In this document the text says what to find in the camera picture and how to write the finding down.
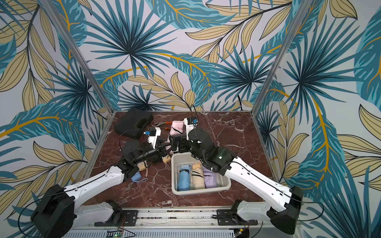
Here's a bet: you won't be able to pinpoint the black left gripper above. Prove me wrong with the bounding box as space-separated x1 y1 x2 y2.
133 137 172 165

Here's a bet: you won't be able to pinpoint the beige umbrella with black strap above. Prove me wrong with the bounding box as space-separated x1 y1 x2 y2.
138 161 149 177

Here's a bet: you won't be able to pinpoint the lilac umbrella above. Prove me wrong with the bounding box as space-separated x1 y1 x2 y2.
203 168 218 188

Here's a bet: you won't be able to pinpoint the blue umbrella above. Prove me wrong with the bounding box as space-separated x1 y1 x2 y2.
177 165 191 191
131 171 148 183

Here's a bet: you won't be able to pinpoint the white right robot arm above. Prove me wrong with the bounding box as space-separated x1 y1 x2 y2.
169 128 304 235

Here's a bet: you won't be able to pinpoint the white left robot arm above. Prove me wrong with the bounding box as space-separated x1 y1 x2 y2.
31 140 171 238

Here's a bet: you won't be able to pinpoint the beige plastic storage box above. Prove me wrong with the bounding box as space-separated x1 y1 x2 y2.
171 153 231 196

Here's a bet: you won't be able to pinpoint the black plastic tool case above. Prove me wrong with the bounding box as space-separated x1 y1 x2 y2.
114 108 153 140

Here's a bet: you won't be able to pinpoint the orange handled pliers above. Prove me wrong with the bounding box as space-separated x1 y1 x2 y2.
155 121 172 128

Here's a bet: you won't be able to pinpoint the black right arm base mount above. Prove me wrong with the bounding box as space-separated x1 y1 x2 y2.
212 199 258 226

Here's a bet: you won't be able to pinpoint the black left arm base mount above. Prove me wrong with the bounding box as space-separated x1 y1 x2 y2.
95 200 138 227

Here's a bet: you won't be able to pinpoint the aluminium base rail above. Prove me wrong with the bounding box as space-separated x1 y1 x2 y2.
65 207 289 238

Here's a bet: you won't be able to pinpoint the aluminium frame post right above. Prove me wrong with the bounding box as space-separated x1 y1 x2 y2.
251 1 312 117

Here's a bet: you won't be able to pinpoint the aluminium frame post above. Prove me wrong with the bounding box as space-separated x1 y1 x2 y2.
41 0 114 114
251 1 312 117

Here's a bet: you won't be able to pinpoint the aluminium frame post left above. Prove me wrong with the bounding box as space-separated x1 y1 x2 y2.
41 0 114 114

